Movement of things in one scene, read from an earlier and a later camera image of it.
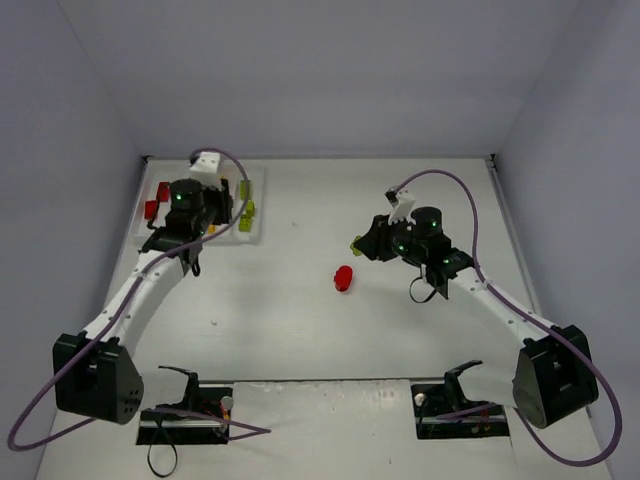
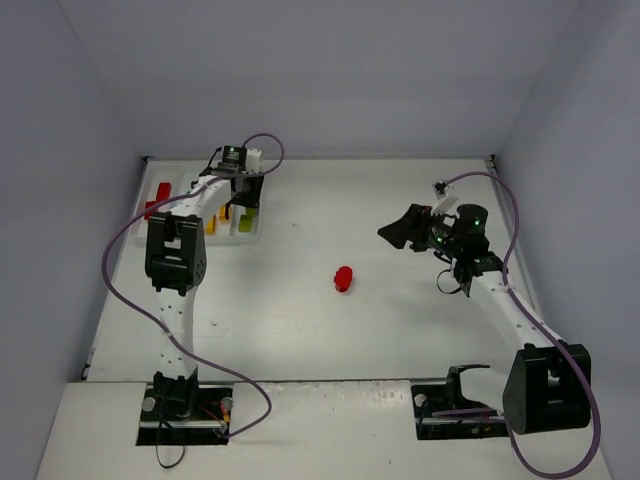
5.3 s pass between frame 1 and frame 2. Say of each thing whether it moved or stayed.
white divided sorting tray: stayed
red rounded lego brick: stayed
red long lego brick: stayed
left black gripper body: moved
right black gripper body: moved
